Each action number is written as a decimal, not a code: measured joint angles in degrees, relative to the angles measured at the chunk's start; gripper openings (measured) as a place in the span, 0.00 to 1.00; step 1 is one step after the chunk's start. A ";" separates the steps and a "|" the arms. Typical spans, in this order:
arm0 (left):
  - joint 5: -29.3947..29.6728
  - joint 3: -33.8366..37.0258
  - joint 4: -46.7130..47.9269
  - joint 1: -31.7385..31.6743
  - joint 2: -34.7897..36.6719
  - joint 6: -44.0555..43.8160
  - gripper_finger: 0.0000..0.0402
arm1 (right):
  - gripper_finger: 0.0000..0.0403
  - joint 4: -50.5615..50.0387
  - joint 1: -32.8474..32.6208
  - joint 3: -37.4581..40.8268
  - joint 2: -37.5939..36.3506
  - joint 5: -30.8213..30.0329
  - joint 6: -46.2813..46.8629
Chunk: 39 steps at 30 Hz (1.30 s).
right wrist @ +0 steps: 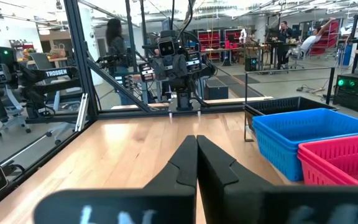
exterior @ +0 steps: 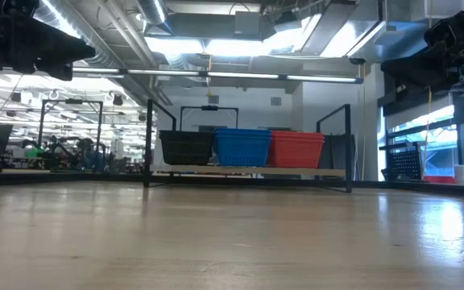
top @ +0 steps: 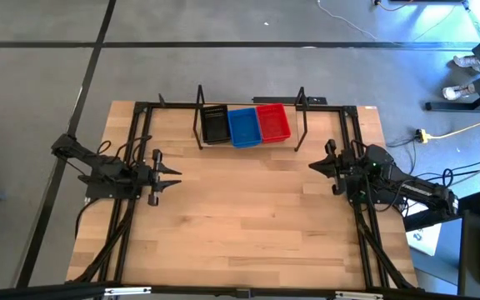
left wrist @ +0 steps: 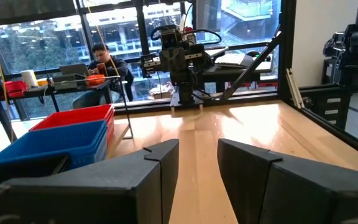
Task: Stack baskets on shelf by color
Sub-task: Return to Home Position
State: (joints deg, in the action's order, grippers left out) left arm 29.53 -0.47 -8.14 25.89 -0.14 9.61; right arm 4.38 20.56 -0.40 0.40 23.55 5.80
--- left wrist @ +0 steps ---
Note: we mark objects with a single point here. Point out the cardboard box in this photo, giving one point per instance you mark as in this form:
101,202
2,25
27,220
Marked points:
160,93

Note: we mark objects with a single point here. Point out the red storage box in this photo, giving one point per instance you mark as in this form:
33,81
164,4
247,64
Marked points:
15,88

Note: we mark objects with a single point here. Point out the black idle robot arm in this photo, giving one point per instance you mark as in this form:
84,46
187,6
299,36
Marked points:
353,40

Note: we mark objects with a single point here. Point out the black computer mouse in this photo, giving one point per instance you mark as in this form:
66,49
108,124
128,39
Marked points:
253,54

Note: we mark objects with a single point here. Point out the person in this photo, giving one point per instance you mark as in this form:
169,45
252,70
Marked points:
110,65

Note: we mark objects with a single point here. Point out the silver aluminium bars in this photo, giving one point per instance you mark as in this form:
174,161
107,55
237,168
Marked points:
294,87

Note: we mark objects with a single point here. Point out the black plastic basket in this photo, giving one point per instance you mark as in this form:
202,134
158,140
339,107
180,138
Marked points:
11,177

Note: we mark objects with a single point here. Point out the black office desk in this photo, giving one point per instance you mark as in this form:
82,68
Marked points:
3,118

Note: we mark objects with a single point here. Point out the white keyboard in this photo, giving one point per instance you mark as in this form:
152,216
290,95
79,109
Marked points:
232,59

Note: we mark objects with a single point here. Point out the grey laptop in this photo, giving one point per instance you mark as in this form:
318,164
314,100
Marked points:
73,70

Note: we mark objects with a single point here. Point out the orange cup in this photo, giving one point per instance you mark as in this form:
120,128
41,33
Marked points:
42,82

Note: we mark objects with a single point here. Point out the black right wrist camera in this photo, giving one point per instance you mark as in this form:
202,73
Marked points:
169,39

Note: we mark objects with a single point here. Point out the white paper roll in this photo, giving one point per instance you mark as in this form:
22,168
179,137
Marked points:
29,78

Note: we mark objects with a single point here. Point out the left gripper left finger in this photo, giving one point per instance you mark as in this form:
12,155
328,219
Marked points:
104,193

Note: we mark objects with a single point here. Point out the black computer desk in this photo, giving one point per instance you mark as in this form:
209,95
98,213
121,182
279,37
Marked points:
228,73

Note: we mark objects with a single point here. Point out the orange plastic object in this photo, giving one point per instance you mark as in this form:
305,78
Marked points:
95,80

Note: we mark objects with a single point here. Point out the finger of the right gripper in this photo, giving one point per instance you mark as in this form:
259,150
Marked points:
177,60
167,60

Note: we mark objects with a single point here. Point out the black drawer cabinet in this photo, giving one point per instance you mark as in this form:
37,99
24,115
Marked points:
319,102

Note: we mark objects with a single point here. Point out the red plastic basket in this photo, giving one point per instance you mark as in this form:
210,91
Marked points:
73,118
110,127

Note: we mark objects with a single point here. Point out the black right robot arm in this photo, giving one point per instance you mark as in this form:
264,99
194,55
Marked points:
185,90

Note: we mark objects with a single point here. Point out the grey equipment box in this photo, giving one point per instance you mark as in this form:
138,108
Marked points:
64,82

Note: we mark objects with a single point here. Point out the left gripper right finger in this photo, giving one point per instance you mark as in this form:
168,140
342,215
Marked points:
306,199

